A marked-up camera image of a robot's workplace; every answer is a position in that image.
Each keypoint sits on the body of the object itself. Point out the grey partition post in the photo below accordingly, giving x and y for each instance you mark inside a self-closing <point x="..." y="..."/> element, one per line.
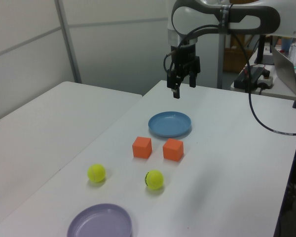
<point x="221" y="61"/>

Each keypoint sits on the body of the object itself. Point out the plain yellow tennis ball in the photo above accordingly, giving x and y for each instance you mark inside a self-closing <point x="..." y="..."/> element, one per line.
<point x="96" y="173"/>

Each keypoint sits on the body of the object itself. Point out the purple plate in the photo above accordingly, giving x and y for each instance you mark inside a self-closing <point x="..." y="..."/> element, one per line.
<point x="98" y="222"/>

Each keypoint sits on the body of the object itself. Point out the grey laptop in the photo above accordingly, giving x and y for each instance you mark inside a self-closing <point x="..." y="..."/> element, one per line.
<point x="283" y="66"/>

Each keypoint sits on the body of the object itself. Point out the blue plate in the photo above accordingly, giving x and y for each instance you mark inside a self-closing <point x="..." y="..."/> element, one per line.
<point x="162" y="123"/>

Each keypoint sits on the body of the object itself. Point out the white emergency stop box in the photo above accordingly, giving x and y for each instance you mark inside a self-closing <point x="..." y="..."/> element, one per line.
<point x="266" y="80"/>

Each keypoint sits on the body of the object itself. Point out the orange cube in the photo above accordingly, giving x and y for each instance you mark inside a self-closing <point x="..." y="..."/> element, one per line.
<point x="140" y="150"/>
<point x="171" y="151"/>

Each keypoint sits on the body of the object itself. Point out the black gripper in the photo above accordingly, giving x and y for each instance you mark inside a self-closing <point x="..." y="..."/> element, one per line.
<point x="185" y="55"/>

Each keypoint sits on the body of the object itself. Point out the yellow tennis ball black print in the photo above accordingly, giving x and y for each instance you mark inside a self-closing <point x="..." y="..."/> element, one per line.
<point x="155" y="179"/>

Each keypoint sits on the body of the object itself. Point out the black monitor stand pole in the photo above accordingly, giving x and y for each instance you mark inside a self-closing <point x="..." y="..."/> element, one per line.
<point x="261" y="49"/>

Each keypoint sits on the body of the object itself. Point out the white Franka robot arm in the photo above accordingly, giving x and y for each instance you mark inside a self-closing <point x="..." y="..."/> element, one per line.
<point x="185" y="14"/>

